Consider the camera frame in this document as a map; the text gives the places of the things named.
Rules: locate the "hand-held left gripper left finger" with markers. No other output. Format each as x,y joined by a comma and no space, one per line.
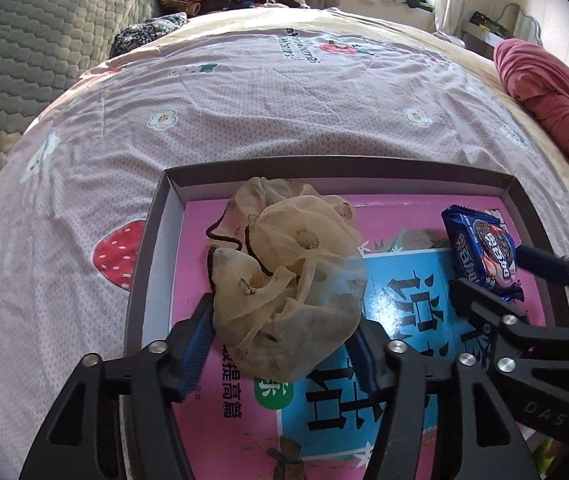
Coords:
193,357

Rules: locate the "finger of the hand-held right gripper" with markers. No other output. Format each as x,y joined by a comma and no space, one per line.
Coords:
539,261
484,310

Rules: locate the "grey quilted headboard cushion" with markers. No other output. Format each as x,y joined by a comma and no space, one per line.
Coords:
29,50

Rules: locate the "pink printed bed sheet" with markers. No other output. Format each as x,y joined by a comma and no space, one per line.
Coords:
289,110

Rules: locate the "grey cardboard box tray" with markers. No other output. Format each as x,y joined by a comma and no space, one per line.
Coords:
170,260

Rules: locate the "beige sheer scrunchie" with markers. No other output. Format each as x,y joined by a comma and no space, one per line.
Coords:
289,270

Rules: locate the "dark floral cloth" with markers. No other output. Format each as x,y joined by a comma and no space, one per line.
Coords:
144,32

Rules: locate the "white side table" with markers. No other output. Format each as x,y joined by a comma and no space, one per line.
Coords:
484,37

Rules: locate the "pink rolled blanket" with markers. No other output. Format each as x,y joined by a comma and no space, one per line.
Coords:
549,100

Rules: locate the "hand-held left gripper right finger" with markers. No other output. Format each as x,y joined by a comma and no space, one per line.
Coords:
364,355

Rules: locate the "blue cookie packet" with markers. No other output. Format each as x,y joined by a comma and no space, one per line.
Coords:
479,245

